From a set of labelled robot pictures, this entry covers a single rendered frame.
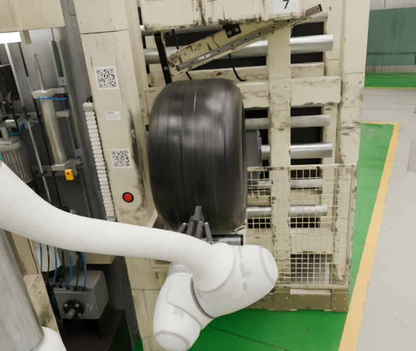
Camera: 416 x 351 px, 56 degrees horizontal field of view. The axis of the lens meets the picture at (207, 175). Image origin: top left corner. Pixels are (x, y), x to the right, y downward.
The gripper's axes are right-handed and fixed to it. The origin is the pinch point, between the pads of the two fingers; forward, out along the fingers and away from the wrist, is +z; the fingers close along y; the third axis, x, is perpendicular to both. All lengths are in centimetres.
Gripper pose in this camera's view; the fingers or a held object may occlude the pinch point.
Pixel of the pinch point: (197, 216)
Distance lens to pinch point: 113.1
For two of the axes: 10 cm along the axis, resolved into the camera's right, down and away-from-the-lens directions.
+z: 1.0, -5.2, 8.5
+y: -9.9, 0.3, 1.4
